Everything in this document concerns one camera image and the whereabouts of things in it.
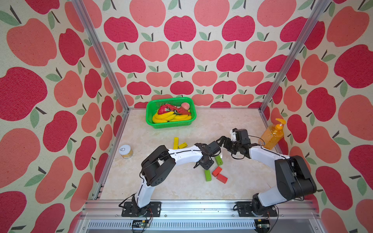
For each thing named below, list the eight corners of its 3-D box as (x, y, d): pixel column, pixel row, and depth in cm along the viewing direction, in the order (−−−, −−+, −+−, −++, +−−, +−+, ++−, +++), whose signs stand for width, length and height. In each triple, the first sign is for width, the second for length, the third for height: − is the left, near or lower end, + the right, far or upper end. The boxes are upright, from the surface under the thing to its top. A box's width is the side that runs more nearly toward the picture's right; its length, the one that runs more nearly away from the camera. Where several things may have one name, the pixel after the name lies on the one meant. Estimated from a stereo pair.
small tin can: (120, 158, 95) (117, 154, 90) (123, 149, 100) (120, 144, 95) (132, 158, 95) (129, 154, 90) (134, 149, 100) (131, 144, 95)
